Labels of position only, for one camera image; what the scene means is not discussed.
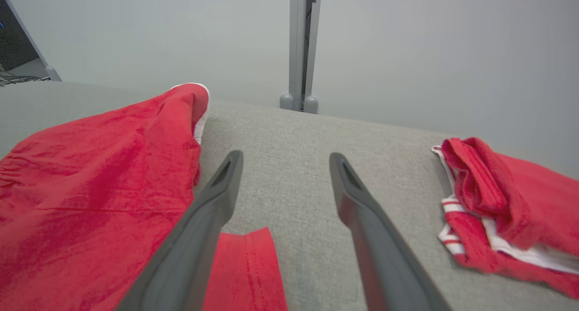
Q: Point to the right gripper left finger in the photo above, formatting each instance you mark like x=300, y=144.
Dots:
x=194, y=247

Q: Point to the grey cylindrical post foot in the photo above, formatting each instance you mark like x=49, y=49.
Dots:
x=310, y=105
x=287, y=102

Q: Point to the grey partition post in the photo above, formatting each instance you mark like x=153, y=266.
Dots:
x=297, y=30

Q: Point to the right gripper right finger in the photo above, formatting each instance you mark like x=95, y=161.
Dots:
x=384, y=256

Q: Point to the red Bulls basketball jersey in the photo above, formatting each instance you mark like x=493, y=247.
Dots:
x=520, y=202

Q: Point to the dark panel with grey frame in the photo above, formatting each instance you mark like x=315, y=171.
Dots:
x=11, y=39

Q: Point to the red shorts with white trim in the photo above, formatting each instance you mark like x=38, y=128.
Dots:
x=90, y=188

